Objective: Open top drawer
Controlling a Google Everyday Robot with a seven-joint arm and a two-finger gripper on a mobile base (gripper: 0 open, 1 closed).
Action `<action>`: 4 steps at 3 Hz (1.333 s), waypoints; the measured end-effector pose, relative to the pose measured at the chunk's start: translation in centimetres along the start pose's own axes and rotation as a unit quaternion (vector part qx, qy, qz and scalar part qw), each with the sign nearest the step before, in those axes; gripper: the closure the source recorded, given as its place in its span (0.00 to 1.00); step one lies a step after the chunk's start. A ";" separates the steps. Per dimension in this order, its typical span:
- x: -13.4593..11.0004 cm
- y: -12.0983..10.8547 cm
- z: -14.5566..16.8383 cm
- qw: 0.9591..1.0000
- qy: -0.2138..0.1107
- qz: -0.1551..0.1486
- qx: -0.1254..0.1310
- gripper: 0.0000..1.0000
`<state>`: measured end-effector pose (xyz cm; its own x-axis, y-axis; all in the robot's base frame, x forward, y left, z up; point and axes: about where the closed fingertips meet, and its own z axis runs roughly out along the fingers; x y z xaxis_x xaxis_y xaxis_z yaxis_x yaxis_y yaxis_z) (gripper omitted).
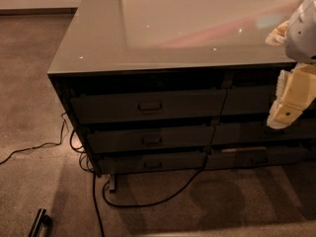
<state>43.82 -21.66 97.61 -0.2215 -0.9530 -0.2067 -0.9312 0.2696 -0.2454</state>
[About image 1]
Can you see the dark grey drawer cabinet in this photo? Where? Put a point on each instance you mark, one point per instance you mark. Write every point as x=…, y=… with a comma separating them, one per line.
x=141, y=46

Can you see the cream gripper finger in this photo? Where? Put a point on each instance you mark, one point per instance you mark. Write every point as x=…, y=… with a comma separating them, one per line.
x=295, y=91
x=277, y=36

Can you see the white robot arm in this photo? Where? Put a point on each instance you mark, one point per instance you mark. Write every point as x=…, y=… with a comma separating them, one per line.
x=300, y=39

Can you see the black bar object on floor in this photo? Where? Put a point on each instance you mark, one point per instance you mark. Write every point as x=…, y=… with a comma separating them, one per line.
x=42, y=219

